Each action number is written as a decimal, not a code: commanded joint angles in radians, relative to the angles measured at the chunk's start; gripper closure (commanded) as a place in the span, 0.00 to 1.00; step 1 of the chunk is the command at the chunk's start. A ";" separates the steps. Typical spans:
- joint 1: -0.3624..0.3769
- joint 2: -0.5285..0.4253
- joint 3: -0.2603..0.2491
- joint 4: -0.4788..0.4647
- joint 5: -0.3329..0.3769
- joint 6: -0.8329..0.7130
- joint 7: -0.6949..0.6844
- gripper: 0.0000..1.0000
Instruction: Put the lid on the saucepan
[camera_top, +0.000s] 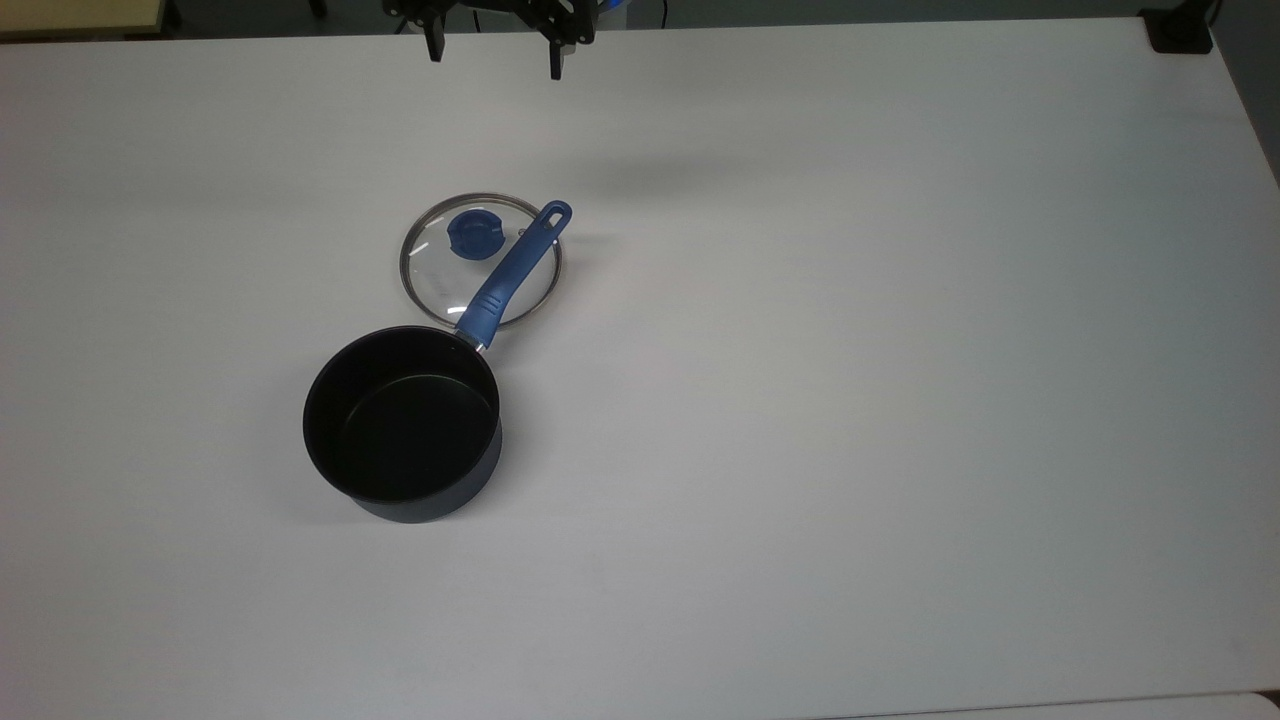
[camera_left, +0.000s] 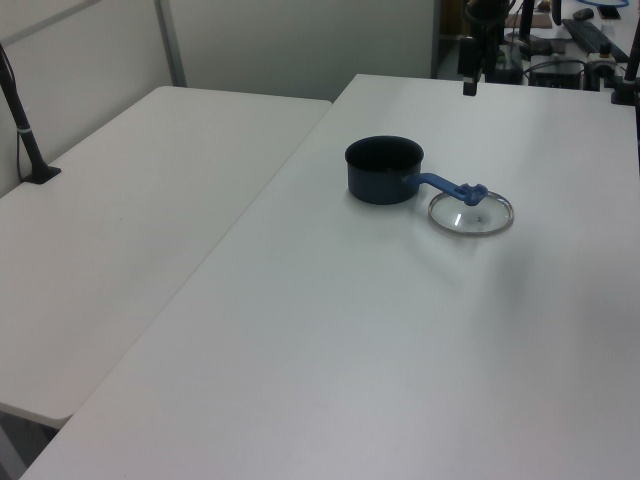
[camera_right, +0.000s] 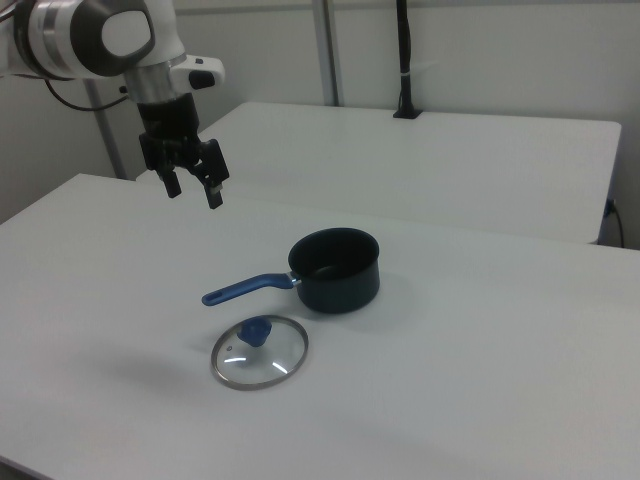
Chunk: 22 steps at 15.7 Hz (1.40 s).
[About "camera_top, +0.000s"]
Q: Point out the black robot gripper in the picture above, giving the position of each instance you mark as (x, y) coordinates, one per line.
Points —
(480, 8)

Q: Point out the black table clamp mount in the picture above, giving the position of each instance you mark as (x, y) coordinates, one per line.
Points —
(1180, 35)

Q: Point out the glass lid with blue knob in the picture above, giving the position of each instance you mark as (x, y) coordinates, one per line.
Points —
(430, 270)

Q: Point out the white adjacent table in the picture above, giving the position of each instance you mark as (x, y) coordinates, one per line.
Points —
(1150, 710)

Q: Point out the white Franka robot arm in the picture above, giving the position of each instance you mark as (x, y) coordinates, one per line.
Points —
(612, 5)

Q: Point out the light wooden table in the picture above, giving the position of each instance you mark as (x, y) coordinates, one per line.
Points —
(70, 12)

